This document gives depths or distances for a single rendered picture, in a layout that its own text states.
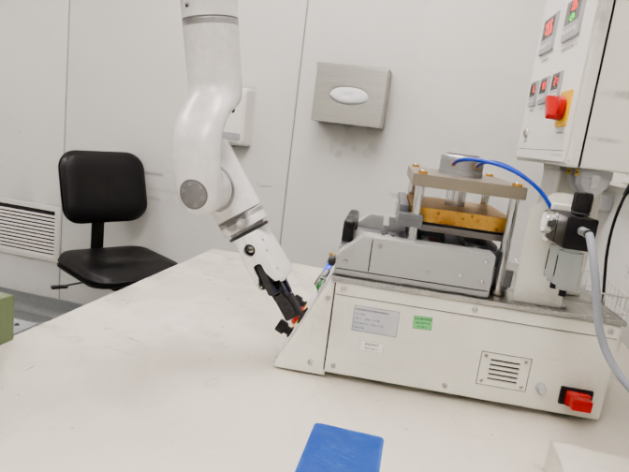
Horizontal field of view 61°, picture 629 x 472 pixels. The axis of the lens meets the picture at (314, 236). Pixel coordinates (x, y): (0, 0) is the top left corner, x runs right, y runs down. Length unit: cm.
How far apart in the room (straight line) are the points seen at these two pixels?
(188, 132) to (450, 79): 173
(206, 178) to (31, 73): 242
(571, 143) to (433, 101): 158
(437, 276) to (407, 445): 26
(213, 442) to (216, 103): 49
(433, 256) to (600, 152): 29
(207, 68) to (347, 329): 48
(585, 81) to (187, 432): 74
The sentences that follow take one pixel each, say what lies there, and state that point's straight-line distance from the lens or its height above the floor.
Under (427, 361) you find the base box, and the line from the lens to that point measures 92.
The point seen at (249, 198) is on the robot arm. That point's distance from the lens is 91.
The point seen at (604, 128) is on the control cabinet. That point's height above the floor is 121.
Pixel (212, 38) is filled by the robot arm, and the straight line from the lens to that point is 90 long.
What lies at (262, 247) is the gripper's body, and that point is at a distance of 90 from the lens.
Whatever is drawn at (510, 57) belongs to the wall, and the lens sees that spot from 247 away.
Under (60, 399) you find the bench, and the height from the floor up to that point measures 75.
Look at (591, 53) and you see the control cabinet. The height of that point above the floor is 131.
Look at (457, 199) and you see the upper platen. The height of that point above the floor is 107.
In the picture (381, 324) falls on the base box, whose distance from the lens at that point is 90.
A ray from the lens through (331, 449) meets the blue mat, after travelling 76.
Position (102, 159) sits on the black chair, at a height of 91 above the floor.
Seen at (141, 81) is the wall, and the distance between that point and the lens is 284.
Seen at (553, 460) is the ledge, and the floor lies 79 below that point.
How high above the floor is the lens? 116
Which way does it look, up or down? 11 degrees down
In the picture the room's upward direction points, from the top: 7 degrees clockwise
